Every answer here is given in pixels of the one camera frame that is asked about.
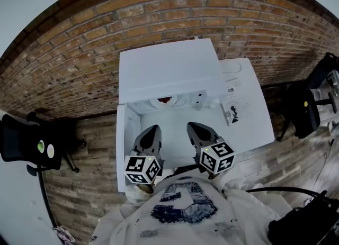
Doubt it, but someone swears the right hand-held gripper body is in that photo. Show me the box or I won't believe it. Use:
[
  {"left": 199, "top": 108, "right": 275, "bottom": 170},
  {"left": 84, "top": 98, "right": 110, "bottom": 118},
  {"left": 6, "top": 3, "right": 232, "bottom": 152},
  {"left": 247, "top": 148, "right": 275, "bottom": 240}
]
[{"left": 195, "top": 140, "right": 236, "bottom": 175}]

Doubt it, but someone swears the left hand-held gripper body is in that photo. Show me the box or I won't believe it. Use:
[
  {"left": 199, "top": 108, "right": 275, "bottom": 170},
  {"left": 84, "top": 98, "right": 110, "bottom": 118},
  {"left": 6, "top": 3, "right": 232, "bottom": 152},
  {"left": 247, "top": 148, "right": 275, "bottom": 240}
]
[{"left": 123, "top": 151, "right": 165, "bottom": 186}]

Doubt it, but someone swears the white round plate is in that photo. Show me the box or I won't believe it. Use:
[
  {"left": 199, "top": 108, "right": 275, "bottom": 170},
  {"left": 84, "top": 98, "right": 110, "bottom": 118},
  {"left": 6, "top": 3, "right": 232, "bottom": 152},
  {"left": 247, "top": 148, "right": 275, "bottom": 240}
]
[{"left": 150, "top": 95, "right": 181, "bottom": 108}]

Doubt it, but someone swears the white microwave oven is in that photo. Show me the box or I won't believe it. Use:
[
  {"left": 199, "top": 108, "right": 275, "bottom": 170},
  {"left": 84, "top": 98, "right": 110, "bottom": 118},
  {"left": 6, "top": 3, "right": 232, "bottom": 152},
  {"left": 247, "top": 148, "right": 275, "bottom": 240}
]
[{"left": 115, "top": 37, "right": 228, "bottom": 193}]

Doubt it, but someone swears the white printed leaflet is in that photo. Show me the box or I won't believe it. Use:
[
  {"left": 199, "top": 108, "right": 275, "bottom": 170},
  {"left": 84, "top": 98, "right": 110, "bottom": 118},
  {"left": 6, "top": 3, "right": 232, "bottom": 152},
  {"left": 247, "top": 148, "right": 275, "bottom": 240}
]
[{"left": 221, "top": 79, "right": 248, "bottom": 128}]

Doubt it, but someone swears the white table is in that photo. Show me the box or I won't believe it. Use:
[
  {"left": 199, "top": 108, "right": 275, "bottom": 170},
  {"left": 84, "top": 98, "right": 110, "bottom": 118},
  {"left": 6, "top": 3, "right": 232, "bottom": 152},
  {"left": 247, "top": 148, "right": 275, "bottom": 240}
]
[{"left": 132, "top": 57, "right": 275, "bottom": 184}]

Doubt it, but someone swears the person's white printed sweatshirt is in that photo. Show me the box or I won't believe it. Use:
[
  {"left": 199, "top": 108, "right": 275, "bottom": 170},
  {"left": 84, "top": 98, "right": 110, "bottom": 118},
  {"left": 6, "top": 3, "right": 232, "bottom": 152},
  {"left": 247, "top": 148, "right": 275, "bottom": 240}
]
[{"left": 90, "top": 164, "right": 281, "bottom": 245}]

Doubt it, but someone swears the plain black office chair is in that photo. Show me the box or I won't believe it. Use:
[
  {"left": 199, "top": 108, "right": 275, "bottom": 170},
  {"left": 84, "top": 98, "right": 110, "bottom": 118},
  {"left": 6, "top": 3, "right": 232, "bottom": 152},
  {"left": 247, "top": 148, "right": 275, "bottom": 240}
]
[{"left": 276, "top": 52, "right": 339, "bottom": 141}]

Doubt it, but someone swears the grey patterned cloth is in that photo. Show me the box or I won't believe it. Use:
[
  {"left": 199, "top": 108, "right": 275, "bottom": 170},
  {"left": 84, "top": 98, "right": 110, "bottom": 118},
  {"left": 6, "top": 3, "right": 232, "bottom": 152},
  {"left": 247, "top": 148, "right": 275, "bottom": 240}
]
[{"left": 52, "top": 225, "right": 76, "bottom": 245}]

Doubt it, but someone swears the black bag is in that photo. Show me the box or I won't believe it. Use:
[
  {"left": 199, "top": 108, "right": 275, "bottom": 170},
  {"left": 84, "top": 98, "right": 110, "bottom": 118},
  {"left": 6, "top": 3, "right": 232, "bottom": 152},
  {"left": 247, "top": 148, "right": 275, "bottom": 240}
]
[{"left": 267, "top": 206, "right": 339, "bottom": 245}]

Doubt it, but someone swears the black office chair with stickers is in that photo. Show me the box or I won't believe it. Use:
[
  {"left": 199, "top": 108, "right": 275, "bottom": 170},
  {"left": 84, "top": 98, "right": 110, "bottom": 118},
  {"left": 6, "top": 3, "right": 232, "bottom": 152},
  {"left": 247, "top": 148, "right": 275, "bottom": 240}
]
[{"left": 0, "top": 111, "right": 88, "bottom": 177}]

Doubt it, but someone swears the thick black cable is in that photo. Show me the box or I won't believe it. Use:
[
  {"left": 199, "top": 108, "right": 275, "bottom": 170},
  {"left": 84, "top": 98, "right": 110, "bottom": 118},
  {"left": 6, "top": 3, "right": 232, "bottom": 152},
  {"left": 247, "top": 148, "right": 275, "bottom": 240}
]
[{"left": 246, "top": 187, "right": 329, "bottom": 200}]

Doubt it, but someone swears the black floor cable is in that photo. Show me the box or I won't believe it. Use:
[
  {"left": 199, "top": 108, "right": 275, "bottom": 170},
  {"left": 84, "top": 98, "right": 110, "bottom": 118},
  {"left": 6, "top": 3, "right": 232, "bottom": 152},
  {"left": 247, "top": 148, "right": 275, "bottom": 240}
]
[{"left": 315, "top": 138, "right": 335, "bottom": 186}]

